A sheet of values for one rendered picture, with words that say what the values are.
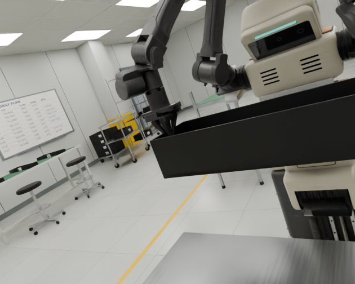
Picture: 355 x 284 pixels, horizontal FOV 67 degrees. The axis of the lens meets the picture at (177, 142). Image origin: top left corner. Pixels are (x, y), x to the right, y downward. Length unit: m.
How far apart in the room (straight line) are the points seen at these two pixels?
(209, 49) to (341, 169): 0.57
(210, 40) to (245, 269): 0.66
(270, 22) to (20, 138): 6.00
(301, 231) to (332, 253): 0.84
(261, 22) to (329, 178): 0.54
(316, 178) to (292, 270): 0.42
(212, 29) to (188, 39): 10.14
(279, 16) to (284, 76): 0.19
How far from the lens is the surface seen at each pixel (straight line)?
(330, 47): 0.92
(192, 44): 10.98
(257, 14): 0.92
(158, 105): 0.75
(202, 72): 0.92
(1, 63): 6.87
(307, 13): 0.86
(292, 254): 0.71
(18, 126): 6.53
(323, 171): 1.03
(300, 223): 1.50
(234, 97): 1.02
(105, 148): 6.83
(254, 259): 0.72
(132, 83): 0.71
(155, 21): 0.76
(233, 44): 10.43
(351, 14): 0.81
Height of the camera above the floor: 1.25
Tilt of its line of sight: 12 degrees down
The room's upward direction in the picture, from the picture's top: 21 degrees counter-clockwise
